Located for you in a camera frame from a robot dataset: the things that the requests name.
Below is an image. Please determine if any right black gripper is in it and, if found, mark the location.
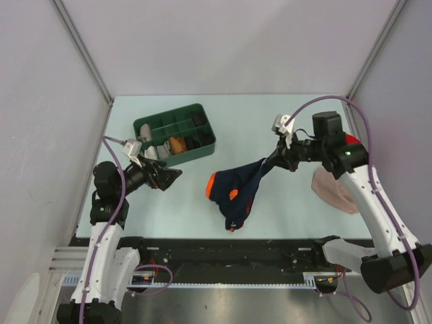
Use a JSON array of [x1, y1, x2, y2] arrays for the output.
[[266, 130, 324, 172]]

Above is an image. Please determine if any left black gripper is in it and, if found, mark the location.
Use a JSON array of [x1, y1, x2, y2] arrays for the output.
[[116, 153, 182, 196]]

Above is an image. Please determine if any navy orange underwear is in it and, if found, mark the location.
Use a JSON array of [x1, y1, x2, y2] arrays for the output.
[[205, 158, 273, 232]]

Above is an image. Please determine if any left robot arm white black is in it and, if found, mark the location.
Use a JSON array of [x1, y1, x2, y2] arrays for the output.
[[57, 159, 182, 323]]

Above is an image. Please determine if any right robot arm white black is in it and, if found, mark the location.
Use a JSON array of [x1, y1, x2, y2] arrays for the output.
[[267, 111, 431, 294]]

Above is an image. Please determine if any pink underwear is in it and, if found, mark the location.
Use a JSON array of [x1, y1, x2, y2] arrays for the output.
[[311, 167, 358, 215]]

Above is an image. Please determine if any red white underwear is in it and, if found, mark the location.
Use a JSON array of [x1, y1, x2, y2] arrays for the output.
[[345, 134, 361, 144]]

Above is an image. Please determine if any grey rolled cloth in tray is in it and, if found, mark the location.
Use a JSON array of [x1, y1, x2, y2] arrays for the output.
[[157, 140, 172, 159]]

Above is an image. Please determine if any white rolled cloth in tray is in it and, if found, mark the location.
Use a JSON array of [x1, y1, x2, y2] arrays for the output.
[[144, 145, 159, 160]]

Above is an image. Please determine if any orange rolled cloth in tray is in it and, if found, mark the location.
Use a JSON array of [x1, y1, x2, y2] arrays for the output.
[[169, 136, 188, 155]]

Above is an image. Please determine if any green compartment organizer tray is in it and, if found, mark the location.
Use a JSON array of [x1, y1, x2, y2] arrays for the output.
[[132, 103, 216, 167]]

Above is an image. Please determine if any beige rolled cloth in tray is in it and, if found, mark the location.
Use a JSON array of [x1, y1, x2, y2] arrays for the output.
[[138, 124, 153, 142]]

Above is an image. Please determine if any black rolled cloth front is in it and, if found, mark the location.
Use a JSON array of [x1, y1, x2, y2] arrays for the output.
[[184, 136, 200, 151]]

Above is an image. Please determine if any black rolled cloth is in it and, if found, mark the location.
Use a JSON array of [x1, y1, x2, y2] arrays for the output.
[[196, 130, 215, 146], [190, 111, 207, 127], [184, 136, 200, 151]]

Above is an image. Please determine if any black rolled cloth right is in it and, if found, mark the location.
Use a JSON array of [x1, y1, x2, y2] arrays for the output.
[[196, 130, 215, 146]]

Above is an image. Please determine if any black rolled cloth back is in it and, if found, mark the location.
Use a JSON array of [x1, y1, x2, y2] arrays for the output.
[[190, 111, 207, 127]]

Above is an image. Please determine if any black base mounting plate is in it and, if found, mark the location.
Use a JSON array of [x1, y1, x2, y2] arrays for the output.
[[117, 237, 342, 273]]

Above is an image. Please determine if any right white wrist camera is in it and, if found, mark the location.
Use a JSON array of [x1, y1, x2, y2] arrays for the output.
[[271, 114, 295, 148]]

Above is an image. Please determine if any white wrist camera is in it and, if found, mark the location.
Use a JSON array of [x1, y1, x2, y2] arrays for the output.
[[121, 138, 142, 167], [271, 114, 295, 148]]

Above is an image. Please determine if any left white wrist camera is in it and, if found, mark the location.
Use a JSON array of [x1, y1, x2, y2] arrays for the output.
[[121, 138, 142, 167]]

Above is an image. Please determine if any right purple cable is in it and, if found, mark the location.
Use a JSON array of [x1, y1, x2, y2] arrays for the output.
[[286, 95, 425, 323]]

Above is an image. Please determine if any purple cable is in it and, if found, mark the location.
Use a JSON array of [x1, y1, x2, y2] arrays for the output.
[[78, 135, 173, 324], [286, 95, 425, 323]]

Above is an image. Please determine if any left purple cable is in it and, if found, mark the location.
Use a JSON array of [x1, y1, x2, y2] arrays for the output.
[[78, 135, 173, 324]]

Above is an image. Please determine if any aluminium frame rail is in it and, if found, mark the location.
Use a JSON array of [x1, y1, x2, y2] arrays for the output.
[[48, 246, 88, 273]]

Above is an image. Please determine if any slotted cable duct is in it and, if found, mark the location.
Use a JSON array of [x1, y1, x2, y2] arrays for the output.
[[62, 271, 342, 290]]

